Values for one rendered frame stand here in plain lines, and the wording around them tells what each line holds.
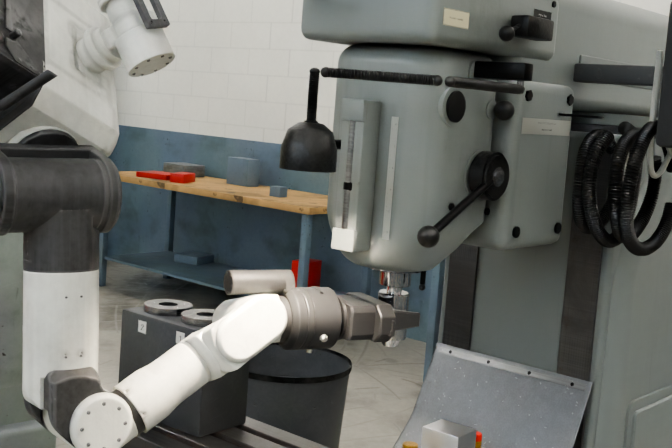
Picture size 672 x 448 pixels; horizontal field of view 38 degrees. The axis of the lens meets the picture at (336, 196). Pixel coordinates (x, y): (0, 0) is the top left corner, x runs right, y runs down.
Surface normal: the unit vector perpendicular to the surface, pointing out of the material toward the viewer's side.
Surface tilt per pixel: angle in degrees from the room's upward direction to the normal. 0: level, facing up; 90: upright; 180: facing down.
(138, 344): 90
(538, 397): 63
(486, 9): 90
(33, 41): 58
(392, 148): 90
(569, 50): 90
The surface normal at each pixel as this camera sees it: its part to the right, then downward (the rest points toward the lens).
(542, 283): -0.65, 0.02
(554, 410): -0.55, -0.43
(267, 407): -0.15, 0.15
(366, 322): 0.47, 0.12
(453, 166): 0.75, 0.12
